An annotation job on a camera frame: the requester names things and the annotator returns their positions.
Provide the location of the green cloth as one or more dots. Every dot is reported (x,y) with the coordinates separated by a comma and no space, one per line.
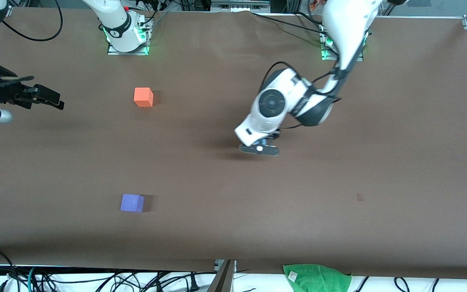
(314,280)

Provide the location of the purple foam block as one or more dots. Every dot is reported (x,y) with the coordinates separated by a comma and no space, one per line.
(131,203)

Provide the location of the brown paper table cover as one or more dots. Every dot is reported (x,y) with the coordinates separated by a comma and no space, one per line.
(233,182)

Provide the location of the orange foam block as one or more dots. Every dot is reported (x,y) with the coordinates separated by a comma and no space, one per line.
(142,97)

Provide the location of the grey equipment box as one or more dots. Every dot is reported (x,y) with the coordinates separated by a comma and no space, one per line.
(239,5)

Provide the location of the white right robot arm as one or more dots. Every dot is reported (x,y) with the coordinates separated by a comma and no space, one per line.
(118,28)

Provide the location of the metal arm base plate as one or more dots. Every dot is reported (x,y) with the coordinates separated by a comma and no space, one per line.
(142,50)
(327,54)

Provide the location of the grey metal beam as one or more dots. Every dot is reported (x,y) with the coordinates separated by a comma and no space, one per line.
(224,280)

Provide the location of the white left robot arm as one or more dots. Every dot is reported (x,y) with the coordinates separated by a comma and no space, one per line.
(272,103)

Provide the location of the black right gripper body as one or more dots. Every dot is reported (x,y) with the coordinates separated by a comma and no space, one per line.
(3,93)

